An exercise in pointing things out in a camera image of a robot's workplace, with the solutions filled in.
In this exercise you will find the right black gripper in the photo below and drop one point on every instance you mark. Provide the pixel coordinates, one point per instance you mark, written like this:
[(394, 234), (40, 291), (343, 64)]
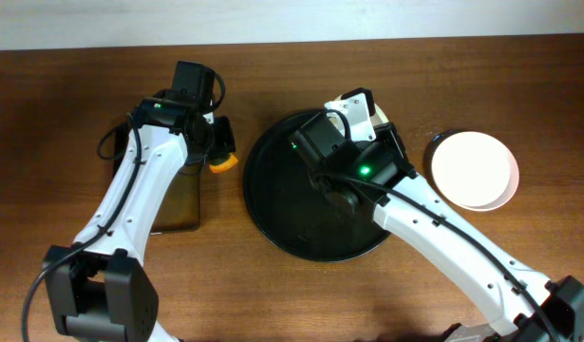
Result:
[(398, 147)]

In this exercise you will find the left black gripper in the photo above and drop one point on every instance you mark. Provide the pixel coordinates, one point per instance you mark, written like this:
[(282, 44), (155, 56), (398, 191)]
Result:
[(223, 141)]

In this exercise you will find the orange sponge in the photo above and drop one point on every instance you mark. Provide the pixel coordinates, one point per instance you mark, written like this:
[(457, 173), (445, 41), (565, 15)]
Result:
[(223, 164)]

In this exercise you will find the white plate bottom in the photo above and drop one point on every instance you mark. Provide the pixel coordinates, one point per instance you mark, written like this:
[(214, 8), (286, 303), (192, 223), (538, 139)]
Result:
[(474, 170)]

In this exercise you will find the white plate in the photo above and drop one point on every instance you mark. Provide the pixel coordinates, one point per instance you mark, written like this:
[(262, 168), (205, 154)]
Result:
[(379, 114), (474, 170)]

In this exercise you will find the white plate top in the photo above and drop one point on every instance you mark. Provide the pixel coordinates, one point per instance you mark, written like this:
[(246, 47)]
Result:
[(379, 114)]

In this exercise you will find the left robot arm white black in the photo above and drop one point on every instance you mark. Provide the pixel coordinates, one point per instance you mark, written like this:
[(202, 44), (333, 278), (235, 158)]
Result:
[(97, 287)]

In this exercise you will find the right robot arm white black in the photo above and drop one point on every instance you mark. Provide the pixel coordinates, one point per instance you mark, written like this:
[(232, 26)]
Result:
[(372, 175)]

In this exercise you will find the black rectangular tray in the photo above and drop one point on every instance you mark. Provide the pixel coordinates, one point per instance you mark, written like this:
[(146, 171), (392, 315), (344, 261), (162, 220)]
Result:
[(180, 209)]

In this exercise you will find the round black tray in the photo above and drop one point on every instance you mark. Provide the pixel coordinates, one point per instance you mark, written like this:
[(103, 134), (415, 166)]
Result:
[(289, 212)]

